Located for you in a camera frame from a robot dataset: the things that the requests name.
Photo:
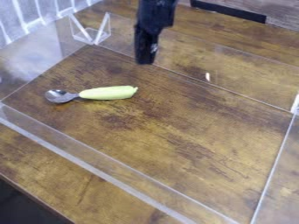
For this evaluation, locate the clear acrylic corner bracket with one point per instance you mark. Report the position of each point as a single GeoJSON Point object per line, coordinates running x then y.
{"type": "Point", "coordinates": [88, 35]}

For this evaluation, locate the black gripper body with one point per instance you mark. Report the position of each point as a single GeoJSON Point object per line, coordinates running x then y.
{"type": "Point", "coordinates": [154, 15]}

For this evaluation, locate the clear acrylic enclosure wall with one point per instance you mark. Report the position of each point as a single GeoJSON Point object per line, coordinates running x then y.
{"type": "Point", "coordinates": [181, 154]}

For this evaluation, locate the green handled metal spoon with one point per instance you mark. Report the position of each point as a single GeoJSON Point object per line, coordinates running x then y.
{"type": "Point", "coordinates": [100, 93]}

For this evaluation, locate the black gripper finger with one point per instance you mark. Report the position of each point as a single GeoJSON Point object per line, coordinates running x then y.
{"type": "Point", "coordinates": [145, 46]}

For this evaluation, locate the black bar in background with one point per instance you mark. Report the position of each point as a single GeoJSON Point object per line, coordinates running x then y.
{"type": "Point", "coordinates": [244, 14]}

